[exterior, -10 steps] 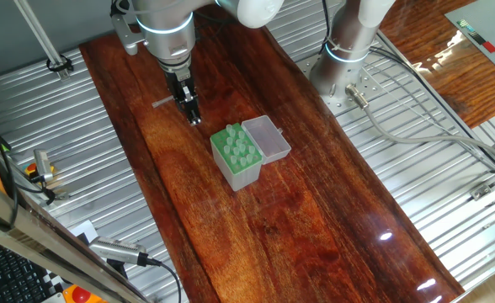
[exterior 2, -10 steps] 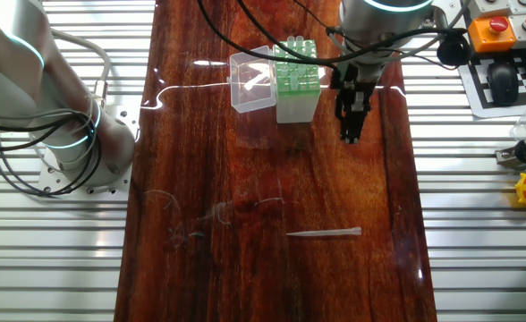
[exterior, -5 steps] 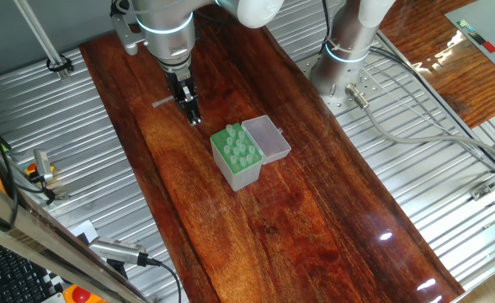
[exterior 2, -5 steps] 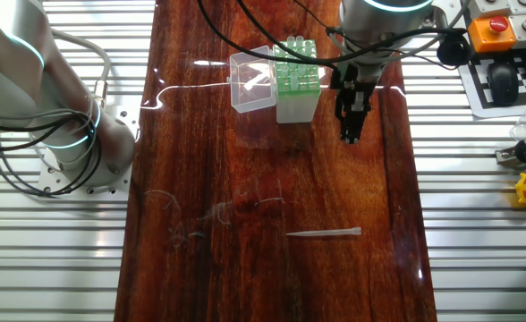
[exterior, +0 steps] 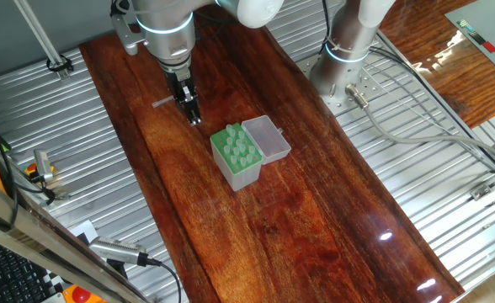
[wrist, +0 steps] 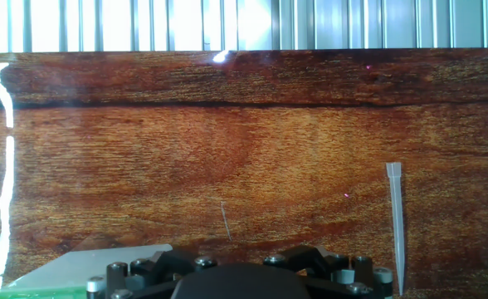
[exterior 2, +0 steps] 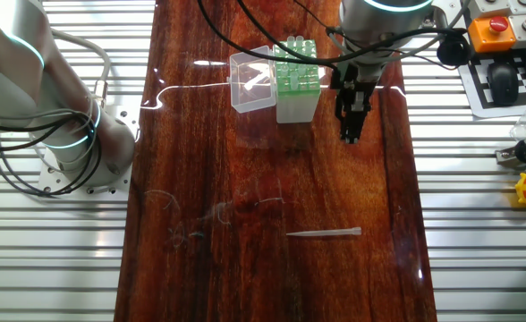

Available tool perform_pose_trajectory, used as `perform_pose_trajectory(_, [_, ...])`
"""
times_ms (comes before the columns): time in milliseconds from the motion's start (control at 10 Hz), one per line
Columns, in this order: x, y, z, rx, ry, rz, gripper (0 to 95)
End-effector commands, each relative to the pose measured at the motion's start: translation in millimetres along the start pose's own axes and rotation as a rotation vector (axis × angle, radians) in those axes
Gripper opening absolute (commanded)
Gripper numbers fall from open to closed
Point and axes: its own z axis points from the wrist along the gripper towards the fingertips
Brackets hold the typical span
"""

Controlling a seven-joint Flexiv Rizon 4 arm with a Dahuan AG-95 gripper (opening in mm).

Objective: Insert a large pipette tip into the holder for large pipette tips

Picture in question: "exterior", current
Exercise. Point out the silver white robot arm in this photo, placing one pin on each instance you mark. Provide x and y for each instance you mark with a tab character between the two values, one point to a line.
167	33

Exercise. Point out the checkerboard calibration sheet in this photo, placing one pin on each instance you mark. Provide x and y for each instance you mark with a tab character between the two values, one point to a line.
84	230

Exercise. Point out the glossy wood grain board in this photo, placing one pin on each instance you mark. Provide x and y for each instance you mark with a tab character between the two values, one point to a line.
441	84
294	231

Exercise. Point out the pipette tip box green rack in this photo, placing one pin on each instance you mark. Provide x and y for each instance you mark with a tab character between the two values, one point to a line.
247	179

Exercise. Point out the metal frame beam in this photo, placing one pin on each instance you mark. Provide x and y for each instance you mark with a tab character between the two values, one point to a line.
41	240

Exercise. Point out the black toy brick strip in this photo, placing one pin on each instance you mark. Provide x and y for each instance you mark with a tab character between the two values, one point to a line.
477	38

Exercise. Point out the grey brick baseplate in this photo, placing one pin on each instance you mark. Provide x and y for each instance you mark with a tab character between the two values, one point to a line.
491	21

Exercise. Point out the orange emergency stop box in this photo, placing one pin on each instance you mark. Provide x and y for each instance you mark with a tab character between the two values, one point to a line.
81	295

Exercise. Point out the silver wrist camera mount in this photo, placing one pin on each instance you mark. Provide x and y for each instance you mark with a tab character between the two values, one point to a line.
127	38

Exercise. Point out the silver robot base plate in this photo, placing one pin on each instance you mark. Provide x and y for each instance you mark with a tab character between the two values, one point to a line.
371	86

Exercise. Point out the black computer mouse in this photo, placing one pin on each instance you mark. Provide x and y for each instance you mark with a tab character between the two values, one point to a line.
117	269

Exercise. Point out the silver ribbed camera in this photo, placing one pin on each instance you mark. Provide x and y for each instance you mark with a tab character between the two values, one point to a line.
117	250

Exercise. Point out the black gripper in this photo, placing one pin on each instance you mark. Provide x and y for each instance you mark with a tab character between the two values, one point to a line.
180	86

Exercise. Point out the red toy brick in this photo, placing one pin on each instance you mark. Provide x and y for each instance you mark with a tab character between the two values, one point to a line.
490	47

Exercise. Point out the black keyboard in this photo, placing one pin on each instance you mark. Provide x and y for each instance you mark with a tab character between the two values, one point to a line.
7	273

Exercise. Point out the green toy brick strip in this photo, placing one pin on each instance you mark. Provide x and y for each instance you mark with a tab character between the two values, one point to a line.
465	25

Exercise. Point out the silver aluminium corner bracket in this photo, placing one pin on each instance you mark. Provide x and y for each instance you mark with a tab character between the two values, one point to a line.
481	191

